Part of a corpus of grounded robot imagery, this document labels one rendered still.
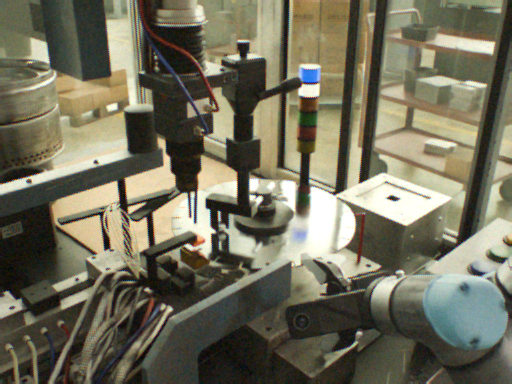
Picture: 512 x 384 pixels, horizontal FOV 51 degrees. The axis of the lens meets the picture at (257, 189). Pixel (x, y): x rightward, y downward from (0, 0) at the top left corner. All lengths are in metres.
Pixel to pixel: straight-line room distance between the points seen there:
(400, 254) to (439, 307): 0.55
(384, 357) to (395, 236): 0.25
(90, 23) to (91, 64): 0.06
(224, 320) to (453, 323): 0.29
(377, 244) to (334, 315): 0.46
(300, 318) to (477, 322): 0.23
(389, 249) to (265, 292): 0.45
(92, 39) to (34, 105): 0.57
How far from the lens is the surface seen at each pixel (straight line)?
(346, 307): 0.73
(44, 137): 1.42
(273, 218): 0.96
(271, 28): 1.50
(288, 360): 0.88
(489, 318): 0.61
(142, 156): 1.03
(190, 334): 0.70
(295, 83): 0.82
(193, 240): 0.87
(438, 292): 0.60
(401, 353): 1.03
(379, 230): 1.15
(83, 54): 0.83
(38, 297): 0.96
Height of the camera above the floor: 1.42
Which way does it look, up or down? 26 degrees down
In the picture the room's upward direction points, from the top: 1 degrees clockwise
